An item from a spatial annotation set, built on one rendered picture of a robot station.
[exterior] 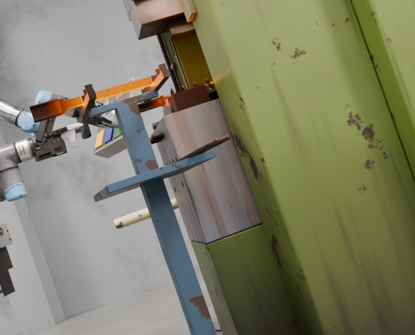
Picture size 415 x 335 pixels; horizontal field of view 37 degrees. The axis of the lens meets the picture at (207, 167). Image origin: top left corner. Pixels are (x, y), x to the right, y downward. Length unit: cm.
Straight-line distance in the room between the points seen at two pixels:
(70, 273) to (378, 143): 365
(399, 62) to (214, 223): 77
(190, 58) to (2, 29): 308
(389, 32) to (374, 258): 67
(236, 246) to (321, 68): 64
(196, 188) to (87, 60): 317
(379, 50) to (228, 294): 91
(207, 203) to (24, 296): 328
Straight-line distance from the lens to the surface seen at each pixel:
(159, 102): 229
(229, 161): 207
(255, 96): 185
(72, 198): 512
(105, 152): 287
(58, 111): 179
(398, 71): 191
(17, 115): 249
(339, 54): 196
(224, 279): 207
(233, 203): 207
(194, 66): 253
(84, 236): 511
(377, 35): 194
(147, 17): 229
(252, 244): 208
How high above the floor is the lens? 66
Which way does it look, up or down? 1 degrees up
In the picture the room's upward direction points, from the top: 19 degrees counter-clockwise
